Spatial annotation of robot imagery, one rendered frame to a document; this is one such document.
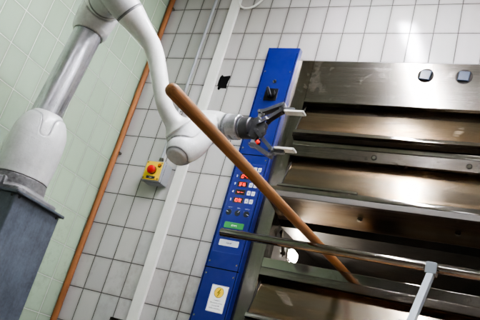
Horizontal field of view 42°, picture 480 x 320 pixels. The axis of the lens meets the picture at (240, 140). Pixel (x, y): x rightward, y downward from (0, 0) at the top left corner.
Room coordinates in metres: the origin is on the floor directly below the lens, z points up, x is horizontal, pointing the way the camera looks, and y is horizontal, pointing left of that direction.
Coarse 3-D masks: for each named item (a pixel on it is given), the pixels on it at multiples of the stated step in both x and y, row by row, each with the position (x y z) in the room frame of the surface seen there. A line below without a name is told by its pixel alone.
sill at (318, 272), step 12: (264, 264) 2.44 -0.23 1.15; (276, 264) 2.41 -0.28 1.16; (288, 264) 2.39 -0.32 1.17; (300, 264) 2.36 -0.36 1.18; (324, 276) 2.31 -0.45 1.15; (336, 276) 2.29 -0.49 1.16; (348, 276) 2.27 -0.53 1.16; (360, 276) 2.25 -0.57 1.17; (384, 288) 2.20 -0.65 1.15; (396, 288) 2.18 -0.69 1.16; (408, 288) 2.16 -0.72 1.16; (432, 288) 2.12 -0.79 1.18; (444, 300) 2.10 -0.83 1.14; (456, 300) 2.08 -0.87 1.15; (468, 300) 2.06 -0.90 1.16
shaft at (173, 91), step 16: (176, 96) 1.14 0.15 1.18; (192, 112) 1.20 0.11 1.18; (208, 128) 1.26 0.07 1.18; (224, 144) 1.34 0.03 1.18; (240, 160) 1.42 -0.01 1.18; (256, 176) 1.51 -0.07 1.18; (272, 192) 1.61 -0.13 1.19; (288, 208) 1.72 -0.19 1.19; (304, 224) 1.86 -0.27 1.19; (320, 240) 2.01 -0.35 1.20
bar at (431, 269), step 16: (256, 240) 2.06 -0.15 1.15; (272, 240) 2.03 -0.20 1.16; (288, 240) 2.00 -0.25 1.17; (352, 256) 1.89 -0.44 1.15; (368, 256) 1.87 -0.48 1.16; (384, 256) 1.84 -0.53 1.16; (432, 272) 1.76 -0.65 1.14; (448, 272) 1.75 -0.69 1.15; (464, 272) 1.73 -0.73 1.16; (416, 304) 1.65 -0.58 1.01
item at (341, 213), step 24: (288, 192) 2.27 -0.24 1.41; (312, 216) 2.35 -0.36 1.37; (336, 216) 2.27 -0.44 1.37; (360, 216) 2.20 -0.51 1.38; (384, 216) 2.13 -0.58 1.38; (408, 216) 2.07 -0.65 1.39; (432, 216) 2.00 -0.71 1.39; (456, 216) 1.96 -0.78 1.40; (432, 240) 2.17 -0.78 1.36; (456, 240) 2.10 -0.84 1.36
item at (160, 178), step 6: (150, 162) 2.69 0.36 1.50; (156, 162) 2.67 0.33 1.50; (162, 162) 2.66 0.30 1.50; (156, 168) 2.66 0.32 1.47; (162, 168) 2.65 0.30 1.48; (168, 168) 2.68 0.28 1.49; (144, 174) 2.69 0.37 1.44; (150, 174) 2.68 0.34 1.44; (156, 174) 2.66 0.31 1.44; (162, 174) 2.66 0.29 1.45; (168, 174) 2.70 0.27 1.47; (144, 180) 2.69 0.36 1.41; (150, 180) 2.67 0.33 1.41; (156, 180) 2.66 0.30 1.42; (162, 180) 2.67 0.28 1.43; (168, 180) 2.71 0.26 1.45; (162, 186) 2.71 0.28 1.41
